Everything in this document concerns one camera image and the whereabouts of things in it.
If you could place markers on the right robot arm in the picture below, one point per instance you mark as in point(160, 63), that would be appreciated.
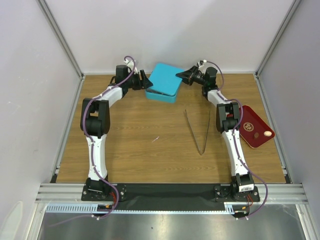
point(229, 114)

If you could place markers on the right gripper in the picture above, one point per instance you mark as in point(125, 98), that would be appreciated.
point(187, 77)

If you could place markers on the beige oval chocolate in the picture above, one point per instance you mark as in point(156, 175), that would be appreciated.
point(268, 133)

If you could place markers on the slotted cable duct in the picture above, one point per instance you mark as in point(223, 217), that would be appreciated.
point(103, 209)

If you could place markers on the metal tongs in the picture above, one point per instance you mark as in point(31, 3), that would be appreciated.
point(199, 133)

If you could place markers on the brown round chocolate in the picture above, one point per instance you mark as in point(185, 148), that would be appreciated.
point(256, 135)

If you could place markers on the teal box lid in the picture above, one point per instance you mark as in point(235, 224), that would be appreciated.
point(164, 79)

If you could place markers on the teal chocolate box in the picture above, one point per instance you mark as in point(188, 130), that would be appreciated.
point(161, 97)

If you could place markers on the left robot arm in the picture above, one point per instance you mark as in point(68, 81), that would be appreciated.
point(95, 123)

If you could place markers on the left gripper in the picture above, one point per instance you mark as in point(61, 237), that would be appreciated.
point(145, 83)

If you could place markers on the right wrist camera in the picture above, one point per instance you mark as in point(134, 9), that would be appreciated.
point(201, 64)

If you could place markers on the right aluminium frame post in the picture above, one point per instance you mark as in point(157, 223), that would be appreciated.
point(279, 33)

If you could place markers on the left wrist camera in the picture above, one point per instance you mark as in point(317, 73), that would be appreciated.
point(132, 66)

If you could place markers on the red chocolate tray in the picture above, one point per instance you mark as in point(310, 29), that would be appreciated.
point(252, 123)

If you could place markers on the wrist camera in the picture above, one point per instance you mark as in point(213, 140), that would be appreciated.
point(201, 64)
point(132, 66)

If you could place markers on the left aluminium frame post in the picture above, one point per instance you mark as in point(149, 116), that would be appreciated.
point(48, 14)

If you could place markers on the aluminium frame post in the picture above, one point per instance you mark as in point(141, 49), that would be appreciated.
point(279, 33)
point(48, 14)

